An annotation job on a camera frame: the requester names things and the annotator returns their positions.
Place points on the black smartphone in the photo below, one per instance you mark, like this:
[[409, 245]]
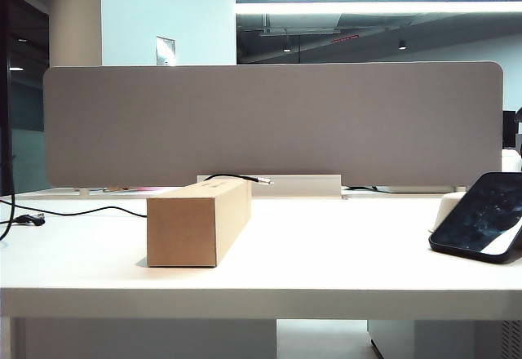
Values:
[[477, 216]]

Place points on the white padded phone stand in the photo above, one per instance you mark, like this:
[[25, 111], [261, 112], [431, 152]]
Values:
[[446, 208]]

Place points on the grey fabric desk divider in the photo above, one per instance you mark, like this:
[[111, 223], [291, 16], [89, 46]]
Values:
[[265, 122]]

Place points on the brown cardboard box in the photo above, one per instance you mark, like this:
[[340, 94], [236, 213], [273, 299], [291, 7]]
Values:
[[181, 232]]

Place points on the black ceiling spot lamp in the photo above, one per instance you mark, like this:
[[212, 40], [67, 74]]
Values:
[[286, 45], [402, 44]]

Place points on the coloured papers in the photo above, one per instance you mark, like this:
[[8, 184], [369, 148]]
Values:
[[138, 189]]

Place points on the red LED sign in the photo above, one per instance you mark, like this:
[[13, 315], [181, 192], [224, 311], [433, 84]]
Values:
[[344, 39]]

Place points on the long ceiling light strip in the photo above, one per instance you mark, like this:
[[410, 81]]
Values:
[[367, 7]]

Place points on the dark glass door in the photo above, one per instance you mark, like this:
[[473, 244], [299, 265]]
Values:
[[28, 89]]

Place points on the black computer monitor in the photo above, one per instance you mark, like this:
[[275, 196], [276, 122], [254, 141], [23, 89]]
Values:
[[507, 126]]

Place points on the white rounded appliance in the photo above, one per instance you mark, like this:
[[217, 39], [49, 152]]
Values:
[[511, 161]]

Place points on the person in dark clothes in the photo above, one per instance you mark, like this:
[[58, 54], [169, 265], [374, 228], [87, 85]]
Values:
[[519, 114]]

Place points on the framed wall notice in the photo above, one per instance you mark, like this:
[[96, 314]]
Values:
[[165, 51]]

